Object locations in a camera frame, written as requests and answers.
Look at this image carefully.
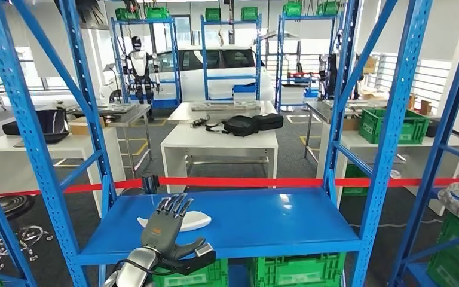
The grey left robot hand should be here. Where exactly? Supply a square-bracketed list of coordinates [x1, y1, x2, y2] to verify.
[140, 193, 208, 263]

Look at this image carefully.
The long white plastic trim part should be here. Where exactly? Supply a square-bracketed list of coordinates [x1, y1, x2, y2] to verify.
[136, 210, 212, 233]

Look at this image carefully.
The blue steel shelf rack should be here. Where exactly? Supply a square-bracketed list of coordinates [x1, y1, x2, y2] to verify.
[275, 11, 343, 112]
[0, 154, 38, 287]
[387, 0, 459, 287]
[200, 14, 263, 102]
[0, 0, 435, 287]
[109, 16, 183, 109]

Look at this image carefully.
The red barrier belt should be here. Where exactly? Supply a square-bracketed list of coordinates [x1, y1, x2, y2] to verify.
[0, 177, 459, 198]

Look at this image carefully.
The white table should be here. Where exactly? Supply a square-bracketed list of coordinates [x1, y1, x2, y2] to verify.
[316, 130, 459, 216]
[167, 100, 278, 124]
[0, 126, 127, 219]
[160, 123, 279, 193]

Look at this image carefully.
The steel table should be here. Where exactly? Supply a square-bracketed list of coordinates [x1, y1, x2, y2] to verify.
[65, 103, 152, 179]
[304, 99, 388, 161]

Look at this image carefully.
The grey parts tray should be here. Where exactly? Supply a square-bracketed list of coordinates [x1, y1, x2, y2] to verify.
[191, 100, 262, 112]
[69, 103, 139, 115]

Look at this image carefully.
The black backpack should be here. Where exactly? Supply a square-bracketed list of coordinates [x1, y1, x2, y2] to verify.
[204, 115, 260, 138]

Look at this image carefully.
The black round base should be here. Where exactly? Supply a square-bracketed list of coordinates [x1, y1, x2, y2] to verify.
[0, 194, 36, 227]

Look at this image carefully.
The white car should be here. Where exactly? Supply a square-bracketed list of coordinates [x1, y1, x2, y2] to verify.
[99, 45, 274, 103]

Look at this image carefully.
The black laptop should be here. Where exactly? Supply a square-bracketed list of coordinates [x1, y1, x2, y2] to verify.
[13, 109, 71, 148]

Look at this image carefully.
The black hard case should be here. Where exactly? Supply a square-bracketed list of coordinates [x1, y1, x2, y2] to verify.
[252, 113, 284, 132]

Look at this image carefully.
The black and white humanoid robot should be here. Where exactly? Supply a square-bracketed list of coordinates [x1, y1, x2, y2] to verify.
[317, 29, 361, 100]
[120, 35, 161, 106]

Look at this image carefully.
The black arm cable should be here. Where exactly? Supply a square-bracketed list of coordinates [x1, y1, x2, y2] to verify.
[112, 257, 175, 278]

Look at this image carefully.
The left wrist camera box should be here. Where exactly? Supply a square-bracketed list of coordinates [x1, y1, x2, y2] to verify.
[162, 242, 217, 277]

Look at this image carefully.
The black barrier post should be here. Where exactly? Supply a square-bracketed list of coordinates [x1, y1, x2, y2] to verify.
[141, 173, 160, 195]

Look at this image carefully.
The black charger with cable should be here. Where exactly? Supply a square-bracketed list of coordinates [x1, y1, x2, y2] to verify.
[190, 115, 210, 129]

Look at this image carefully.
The chrome wire frame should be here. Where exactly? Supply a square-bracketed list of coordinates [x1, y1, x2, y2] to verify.
[0, 225, 54, 270]

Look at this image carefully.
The white floor cable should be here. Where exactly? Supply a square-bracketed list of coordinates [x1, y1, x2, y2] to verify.
[348, 219, 444, 230]

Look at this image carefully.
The black wall monitor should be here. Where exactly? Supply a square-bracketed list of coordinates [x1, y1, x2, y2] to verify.
[53, 0, 109, 30]

